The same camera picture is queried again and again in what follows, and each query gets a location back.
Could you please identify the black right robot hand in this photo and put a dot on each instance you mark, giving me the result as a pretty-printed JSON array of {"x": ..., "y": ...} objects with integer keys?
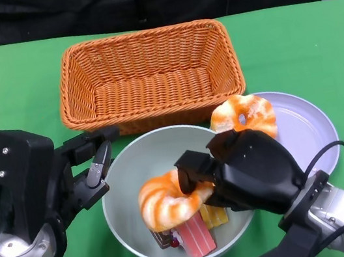
[{"x": 254, "y": 167}]

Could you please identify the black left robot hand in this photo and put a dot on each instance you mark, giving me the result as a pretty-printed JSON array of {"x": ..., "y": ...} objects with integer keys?
[{"x": 66, "y": 189}]

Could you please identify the orange glazed donut bread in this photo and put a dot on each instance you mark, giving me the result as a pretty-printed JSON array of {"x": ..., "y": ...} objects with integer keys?
[
  {"x": 162, "y": 206},
  {"x": 255, "y": 114}
]

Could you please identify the grey-green bowl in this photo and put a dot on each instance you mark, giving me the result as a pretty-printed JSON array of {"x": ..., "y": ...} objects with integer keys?
[{"x": 143, "y": 153}]

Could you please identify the yellow layered cake slice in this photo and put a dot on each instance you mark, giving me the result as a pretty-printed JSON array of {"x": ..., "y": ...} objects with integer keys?
[{"x": 216, "y": 218}]

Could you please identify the lavender plate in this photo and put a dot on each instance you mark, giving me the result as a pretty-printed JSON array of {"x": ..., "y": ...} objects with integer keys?
[{"x": 299, "y": 120}]

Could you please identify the pink layered cake slice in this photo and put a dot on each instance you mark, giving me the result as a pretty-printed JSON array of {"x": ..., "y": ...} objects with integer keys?
[{"x": 196, "y": 236}]

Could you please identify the chocolate cake slice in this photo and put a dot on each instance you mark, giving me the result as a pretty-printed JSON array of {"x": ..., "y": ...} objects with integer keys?
[{"x": 161, "y": 240}]

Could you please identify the orange wicker basket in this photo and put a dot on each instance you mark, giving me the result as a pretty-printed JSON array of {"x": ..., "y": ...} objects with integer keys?
[{"x": 152, "y": 92}]

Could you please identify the green tablecloth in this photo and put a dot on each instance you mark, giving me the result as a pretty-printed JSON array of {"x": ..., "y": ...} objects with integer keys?
[{"x": 278, "y": 51}]

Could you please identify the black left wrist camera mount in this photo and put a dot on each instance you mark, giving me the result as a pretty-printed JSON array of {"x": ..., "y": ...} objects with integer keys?
[{"x": 15, "y": 177}]

